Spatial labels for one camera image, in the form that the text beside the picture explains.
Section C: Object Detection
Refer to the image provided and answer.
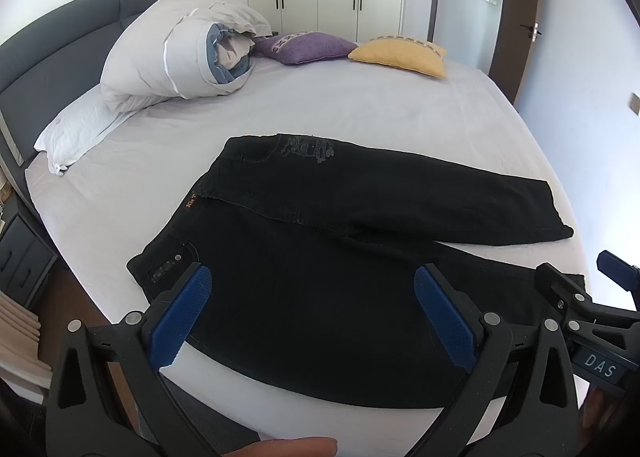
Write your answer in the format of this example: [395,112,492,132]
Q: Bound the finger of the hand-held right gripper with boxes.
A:
[597,249,640,310]
[534,262,640,338]

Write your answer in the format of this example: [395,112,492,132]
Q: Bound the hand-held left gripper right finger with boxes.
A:
[414,263,588,457]

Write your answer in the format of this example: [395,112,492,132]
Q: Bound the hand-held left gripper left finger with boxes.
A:
[45,262,216,457]

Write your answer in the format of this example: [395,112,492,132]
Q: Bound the black pants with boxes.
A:
[126,133,586,410]

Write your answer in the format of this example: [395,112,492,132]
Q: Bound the beige curtain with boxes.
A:
[0,289,53,400]

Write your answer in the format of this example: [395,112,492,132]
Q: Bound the dark grey nightstand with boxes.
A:
[0,212,58,310]

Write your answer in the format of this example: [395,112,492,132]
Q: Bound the person's leg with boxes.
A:
[220,437,338,457]

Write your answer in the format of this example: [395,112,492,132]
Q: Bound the white pillow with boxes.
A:
[34,84,133,176]

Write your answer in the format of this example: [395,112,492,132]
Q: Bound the bed with white sheet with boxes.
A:
[24,44,593,443]

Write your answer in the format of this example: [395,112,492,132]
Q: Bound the yellow cushion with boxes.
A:
[347,37,447,78]

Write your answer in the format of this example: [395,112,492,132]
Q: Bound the rolled white and blue duvet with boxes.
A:
[100,0,273,112]

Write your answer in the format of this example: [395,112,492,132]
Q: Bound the purple cushion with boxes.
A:
[254,32,358,65]

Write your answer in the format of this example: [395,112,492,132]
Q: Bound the grey upholstered headboard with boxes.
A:
[0,0,223,188]

